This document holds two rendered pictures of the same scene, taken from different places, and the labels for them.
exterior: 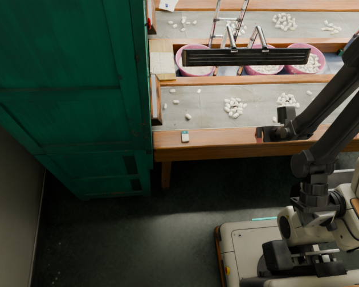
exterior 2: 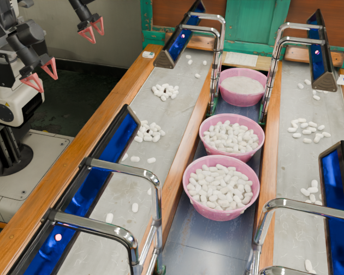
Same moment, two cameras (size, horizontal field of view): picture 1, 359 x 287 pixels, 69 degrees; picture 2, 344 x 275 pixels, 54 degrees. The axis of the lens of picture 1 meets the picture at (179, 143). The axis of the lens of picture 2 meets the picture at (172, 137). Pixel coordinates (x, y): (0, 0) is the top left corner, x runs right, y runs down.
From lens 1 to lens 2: 2.23 m
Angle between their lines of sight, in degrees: 66
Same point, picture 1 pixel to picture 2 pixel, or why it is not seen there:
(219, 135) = (137, 71)
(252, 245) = (46, 149)
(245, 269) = (34, 138)
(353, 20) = not seen: outside the picture
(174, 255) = not seen: hidden behind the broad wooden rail
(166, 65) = (236, 59)
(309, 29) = (308, 239)
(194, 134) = (147, 60)
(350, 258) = not seen: outside the picture
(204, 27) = (308, 105)
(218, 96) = (186, 87)
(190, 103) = (185, 70)
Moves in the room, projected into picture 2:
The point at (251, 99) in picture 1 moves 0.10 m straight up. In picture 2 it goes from (170, 108) to (170, 89)
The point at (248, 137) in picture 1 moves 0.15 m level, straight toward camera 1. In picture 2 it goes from (123, 85) to (108, 73)
